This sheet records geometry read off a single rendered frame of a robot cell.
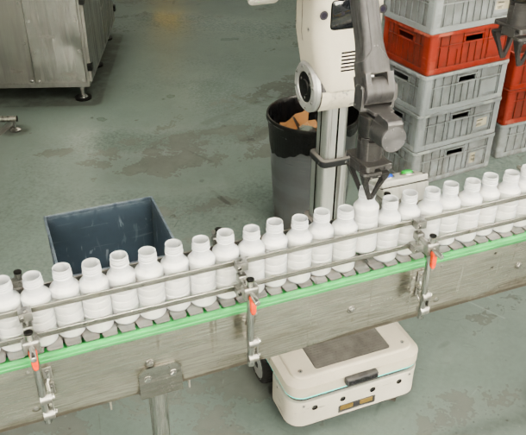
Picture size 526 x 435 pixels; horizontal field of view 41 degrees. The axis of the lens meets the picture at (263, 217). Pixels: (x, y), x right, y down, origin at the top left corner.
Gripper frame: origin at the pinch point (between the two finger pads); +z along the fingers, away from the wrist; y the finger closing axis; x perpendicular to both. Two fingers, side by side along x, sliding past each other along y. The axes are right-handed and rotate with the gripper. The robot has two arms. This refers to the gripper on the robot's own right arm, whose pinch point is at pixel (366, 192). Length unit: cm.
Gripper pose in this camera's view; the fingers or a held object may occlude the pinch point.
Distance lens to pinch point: 164.1
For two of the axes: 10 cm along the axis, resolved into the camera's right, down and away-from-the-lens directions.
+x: 9.3, -1.9, 3.2
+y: 3.7, 4.6, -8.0
